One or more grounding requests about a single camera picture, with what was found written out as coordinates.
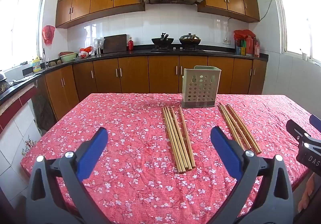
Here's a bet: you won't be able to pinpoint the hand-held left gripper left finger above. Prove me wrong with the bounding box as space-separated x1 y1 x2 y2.
26 127 111 224

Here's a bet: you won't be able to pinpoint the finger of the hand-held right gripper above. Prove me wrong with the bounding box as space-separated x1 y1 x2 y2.
286 119 311 148
309 114 321 129

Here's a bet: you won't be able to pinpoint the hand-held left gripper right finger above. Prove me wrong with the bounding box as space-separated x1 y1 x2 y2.
210 126 294 224

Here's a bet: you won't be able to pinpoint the perforated beige chopstick holder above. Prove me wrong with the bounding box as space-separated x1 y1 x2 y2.
181 65 221 108

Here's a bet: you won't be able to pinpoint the person's right hand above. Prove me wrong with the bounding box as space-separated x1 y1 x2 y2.
298 172 321 212

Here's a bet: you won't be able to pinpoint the red floral tablecloth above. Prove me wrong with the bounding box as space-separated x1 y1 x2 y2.
21 92 321 224

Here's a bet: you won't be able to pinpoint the dark cloth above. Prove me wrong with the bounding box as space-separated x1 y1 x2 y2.
31 89 57 131

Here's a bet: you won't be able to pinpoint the wooden lower cabinets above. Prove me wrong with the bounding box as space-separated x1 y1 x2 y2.
44 55 267 124

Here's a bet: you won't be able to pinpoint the tall red sauce bottle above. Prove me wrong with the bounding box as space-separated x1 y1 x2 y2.
246 36 254 56

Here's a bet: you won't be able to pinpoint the green basin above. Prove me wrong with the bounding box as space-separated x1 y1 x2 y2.
59 52 78 63

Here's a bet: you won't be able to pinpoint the red and white plastic bag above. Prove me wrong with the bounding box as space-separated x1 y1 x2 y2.
78 47 96 58

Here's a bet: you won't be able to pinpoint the grey cloth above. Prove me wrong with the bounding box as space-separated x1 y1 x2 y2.
10 75 36 86

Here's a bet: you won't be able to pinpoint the yellow dish soap bottle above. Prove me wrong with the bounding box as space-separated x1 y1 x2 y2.
32 56 41 72

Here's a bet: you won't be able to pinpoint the red plastic bag over bottles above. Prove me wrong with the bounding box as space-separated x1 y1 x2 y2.
234 30 254 39

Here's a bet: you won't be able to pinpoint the metal faucet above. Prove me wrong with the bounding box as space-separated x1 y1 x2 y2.
42 48 49 69

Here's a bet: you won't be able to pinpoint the black kitchen countertop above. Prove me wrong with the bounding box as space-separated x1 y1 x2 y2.
0 45 269 111

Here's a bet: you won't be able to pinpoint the dark wooden cutting board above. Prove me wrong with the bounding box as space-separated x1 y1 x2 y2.
103 34 127 54

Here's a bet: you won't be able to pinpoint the gas stove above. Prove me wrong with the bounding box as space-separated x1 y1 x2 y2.
150 47 205 53

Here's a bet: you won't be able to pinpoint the dark patterned pot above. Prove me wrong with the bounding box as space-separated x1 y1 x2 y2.
0 70 9 91

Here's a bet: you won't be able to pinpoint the wok with glass lid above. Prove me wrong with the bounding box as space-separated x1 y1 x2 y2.
179 33 202 46

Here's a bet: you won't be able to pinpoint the black wok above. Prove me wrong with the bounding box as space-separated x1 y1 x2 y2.
151 33 174 46

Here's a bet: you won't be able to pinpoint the window beside sink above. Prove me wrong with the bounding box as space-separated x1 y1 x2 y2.
0 0 47 71

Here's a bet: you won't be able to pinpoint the black socket cable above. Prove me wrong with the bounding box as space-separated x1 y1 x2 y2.
224 17 231 41

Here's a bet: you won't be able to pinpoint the wall cable near window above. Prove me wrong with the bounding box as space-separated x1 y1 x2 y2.
259 0 276 21

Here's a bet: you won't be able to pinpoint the red bag on wall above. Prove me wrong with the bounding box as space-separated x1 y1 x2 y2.
42 25 56 45

